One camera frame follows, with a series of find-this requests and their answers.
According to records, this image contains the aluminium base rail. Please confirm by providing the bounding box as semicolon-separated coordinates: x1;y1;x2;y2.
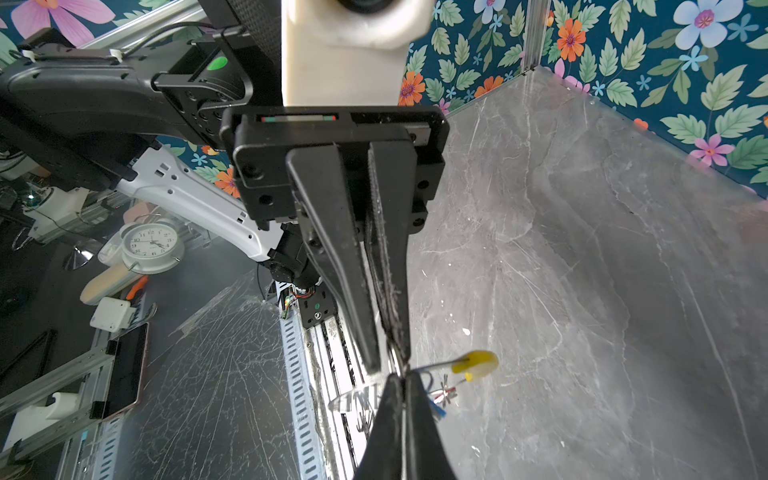
304;316;386;479

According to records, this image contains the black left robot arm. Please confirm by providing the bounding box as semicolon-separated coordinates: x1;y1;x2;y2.
1;1;449;373

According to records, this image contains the white round wall clock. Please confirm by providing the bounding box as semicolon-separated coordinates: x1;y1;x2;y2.
120;222;185;275

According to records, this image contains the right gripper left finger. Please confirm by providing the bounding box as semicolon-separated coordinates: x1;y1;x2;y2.
354;374;404;480

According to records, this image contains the smartphone with pink case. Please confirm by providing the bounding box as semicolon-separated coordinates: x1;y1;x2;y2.
89;323;149;420

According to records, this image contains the white ventilation grille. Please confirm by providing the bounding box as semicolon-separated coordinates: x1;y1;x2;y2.
279;313;327;480

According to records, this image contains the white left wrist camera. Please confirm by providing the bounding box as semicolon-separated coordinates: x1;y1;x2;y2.
281;0;434;107

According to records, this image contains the large black yellow keyring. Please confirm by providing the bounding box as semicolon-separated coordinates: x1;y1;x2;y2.
326;349;500;433

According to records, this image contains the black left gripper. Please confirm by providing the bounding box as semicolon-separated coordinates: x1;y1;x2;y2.
219;105;450;373

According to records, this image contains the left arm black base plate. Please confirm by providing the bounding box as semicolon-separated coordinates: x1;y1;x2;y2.
294;283;338;329

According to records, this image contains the blue key tag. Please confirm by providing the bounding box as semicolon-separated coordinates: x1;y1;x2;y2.
430;401;447;421

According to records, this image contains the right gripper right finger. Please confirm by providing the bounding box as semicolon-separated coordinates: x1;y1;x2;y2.
405;371;457;480

